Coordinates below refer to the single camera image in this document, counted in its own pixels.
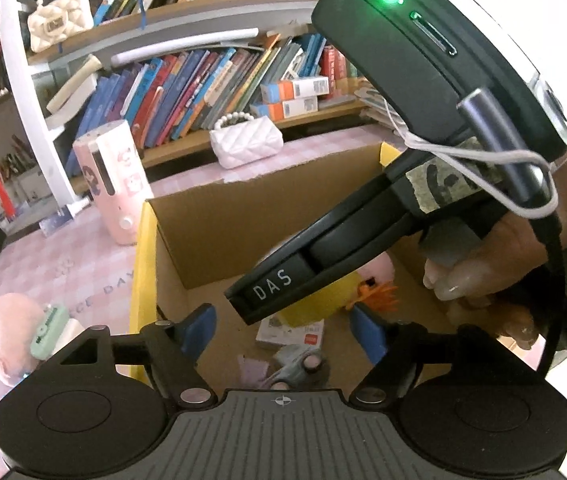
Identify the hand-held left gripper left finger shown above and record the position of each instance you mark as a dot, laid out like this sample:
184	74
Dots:
198	330

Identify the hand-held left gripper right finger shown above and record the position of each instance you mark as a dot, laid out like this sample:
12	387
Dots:
368	332

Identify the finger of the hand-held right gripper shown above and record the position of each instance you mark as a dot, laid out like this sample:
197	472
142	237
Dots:
273	287

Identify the white red small box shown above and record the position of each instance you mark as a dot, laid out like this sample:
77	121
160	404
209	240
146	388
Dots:
288	332

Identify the yellow tape roll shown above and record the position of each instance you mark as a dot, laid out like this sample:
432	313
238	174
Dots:
323	310

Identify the pink chick plush toy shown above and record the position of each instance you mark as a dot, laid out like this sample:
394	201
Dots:
378	267

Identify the grey toy car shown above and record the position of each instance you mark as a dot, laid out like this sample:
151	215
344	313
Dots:
293	360

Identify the yellow cardboard box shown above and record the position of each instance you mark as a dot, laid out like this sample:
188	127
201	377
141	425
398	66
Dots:
213	240

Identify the white foam block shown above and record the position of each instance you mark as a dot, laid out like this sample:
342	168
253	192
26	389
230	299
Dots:
70	330

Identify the mint green clip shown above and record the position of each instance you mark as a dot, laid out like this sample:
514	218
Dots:
45	335

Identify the pale pink plush toy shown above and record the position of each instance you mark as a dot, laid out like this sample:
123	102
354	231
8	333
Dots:
5	340

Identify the person's right hand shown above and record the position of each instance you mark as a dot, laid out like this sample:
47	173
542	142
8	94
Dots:
503	270

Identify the pale purple paper piece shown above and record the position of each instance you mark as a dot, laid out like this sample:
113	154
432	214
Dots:
253	370

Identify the row of red thick books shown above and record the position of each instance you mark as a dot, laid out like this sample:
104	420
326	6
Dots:
336	65

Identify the orange white carton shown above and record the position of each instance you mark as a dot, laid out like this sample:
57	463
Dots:
296	89
283	109

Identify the white quilted purse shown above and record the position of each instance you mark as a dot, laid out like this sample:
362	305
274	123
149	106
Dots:
246	142

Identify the wooden bookshelf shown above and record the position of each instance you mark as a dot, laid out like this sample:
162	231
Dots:
188	147

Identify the pink humidifier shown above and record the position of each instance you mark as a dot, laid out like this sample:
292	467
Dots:
113	185

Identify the small spray bottle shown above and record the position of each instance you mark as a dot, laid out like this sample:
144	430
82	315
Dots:
58	222

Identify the row of leaning books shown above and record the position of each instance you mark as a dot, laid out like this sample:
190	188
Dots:
188	90

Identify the white paper roll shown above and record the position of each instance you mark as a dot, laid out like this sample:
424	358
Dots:
183	46

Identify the white curved shelf unit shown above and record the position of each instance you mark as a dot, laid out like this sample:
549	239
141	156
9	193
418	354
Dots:
28	85

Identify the cream quilted handbag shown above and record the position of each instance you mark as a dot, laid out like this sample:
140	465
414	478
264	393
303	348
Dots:
60	22

